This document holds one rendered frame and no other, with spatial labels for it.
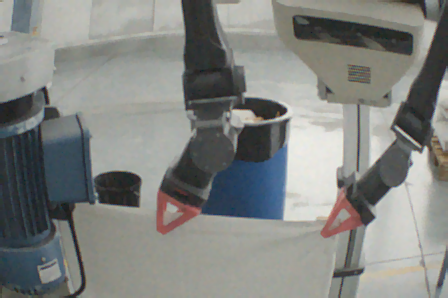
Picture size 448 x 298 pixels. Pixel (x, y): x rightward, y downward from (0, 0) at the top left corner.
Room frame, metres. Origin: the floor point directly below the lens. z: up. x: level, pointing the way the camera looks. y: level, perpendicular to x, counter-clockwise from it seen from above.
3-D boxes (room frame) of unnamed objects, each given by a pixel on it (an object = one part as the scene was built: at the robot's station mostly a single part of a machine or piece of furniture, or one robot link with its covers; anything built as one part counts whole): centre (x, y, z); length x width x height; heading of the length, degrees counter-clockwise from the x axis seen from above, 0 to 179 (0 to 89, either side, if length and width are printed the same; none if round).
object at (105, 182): (3.51, 0.55, 0.13); 0.30 x 0.30 x 0.26
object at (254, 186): (3.33, -0.08, 0.32); 0.51 x 0.48 x 0.65; 173
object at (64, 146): (0.77, 0.19, 1.25); 0.10 x 0.08 x 0.12; 18
